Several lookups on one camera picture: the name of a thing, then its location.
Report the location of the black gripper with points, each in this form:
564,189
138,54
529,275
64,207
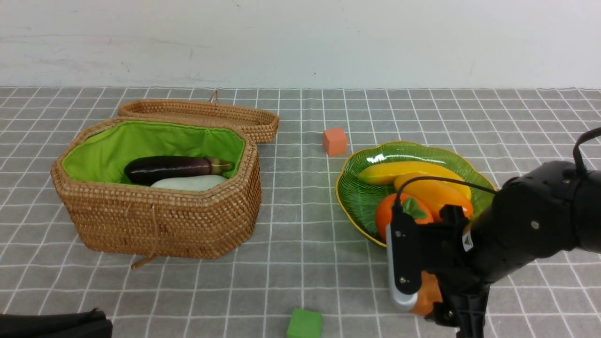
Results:
529,218

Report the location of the orange yellow mango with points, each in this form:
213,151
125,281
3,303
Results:
435,194

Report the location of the orange persimmon green leaf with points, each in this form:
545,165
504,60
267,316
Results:
411,205

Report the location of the brown potato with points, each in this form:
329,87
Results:
428,294

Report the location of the yellow banana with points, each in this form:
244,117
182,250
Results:
385,173

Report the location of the white radish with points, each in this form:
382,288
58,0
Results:
193,183

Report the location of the dark purple eggplant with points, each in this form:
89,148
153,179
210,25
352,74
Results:
149,170

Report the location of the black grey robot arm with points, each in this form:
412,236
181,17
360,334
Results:
582,206

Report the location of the green leaf-shaped plate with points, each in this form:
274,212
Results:
359,200

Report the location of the orange foam cube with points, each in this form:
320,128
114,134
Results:
335,141

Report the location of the grey checkered tablecloth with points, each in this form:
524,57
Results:
304,253

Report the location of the green foam cube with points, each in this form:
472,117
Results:
305,324

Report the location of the woven wicker basket lid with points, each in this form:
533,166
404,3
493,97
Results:
260,125

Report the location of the woven wicker basket green lining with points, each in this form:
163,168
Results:
112,215

